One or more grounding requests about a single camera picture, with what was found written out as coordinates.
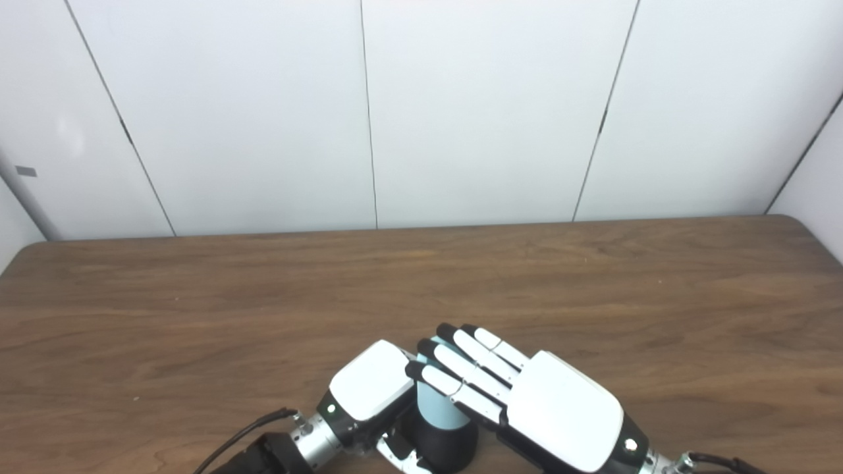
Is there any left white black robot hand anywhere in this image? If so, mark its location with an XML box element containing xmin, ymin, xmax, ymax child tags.
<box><xmin>317</xmin><ymin>340</ymin><xmax>435</xmax><ymax>474</ymax></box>

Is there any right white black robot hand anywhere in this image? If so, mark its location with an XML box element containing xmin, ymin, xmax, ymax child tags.
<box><xmin>405</xmin><ymin>323</ymin><xmax>653</xmax><ymax>474</ymax></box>

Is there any light-blue short hose tube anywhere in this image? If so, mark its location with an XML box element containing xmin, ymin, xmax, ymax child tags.
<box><xmin>415</xmin><ymin>336</ymin><xmax>472</xmax><ymax>429</ymax></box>

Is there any black funnel-shaped nozzle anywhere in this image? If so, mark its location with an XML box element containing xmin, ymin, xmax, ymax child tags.
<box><xmin>395</xmin><ymin>411</ymin><xmax>479</xmax><ymax>473</ymax></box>

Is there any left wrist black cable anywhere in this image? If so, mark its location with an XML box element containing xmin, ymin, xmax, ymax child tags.
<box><xmin>194</xmin><ymin>408</ymin><xmax>300</xmax><ymax>474</ymax></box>

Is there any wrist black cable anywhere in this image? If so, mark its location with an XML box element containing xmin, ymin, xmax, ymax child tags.
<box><xmin>685</xmin><ymin>452</ymin><xmax>768</xmax><ymax>474</ymax></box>
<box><xmin>194</xmin><ymin>408</ymin><xmax>300</xmax><ymax>474</ymax></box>

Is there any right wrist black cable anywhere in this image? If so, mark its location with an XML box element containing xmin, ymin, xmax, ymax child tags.
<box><xmin>685</xmin><ymin>452</ymin><xmax>768</xmax><ymax>474</ymax></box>

